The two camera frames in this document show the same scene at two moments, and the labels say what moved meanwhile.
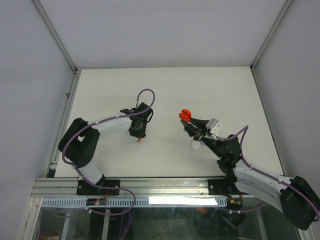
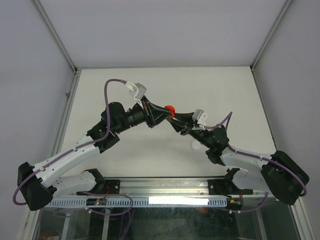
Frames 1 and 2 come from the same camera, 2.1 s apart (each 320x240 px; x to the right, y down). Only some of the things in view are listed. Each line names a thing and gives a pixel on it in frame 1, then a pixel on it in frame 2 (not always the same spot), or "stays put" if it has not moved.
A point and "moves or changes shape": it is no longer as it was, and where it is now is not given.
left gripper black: (141, 134) → (153, 114)
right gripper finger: (200, 124) → (185, 117)
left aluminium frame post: (56, 36) stays put
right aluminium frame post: (285, 7) stays put
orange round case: (185, 115) moves or changes shape
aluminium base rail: (141, 187) stays put
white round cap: (195, 145) stays put
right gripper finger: (192, 130) → (179, 126)
